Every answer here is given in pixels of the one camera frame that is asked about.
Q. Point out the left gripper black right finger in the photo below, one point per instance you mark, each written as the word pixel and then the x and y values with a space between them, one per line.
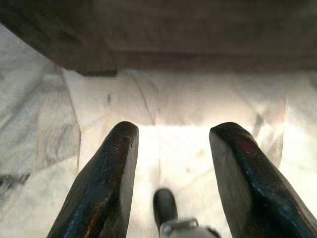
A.
pixel 255 183

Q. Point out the dark grey sofa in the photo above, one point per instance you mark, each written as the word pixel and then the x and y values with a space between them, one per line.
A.
pixel 173 32

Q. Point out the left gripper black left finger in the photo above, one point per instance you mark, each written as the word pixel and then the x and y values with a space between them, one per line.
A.
pixel 106 178

